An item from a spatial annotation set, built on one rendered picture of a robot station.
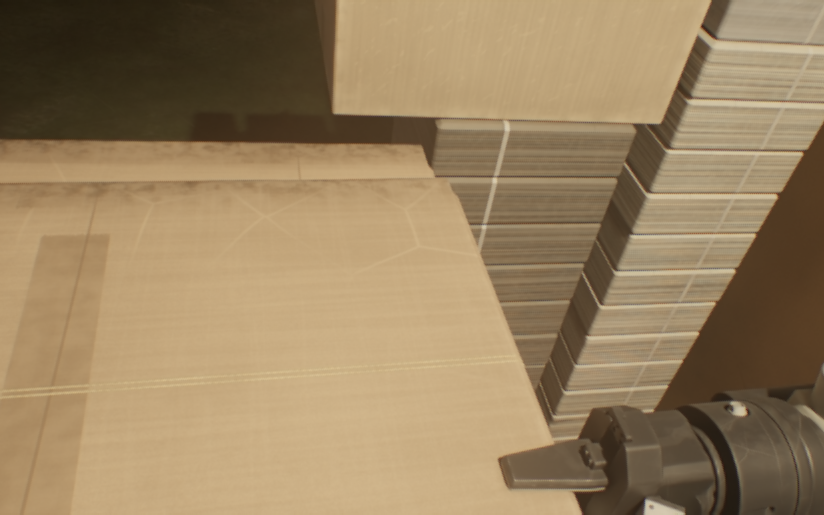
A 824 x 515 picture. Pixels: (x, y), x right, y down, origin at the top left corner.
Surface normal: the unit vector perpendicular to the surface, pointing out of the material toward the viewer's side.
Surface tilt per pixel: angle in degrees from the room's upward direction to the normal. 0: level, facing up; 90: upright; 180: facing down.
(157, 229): 0
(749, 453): 18
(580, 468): 0
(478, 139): 90
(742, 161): 90
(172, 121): 0
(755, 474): 34
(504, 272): 90
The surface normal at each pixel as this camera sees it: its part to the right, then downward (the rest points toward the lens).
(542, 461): 0.12, -0.75
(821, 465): 0.20, -0.27
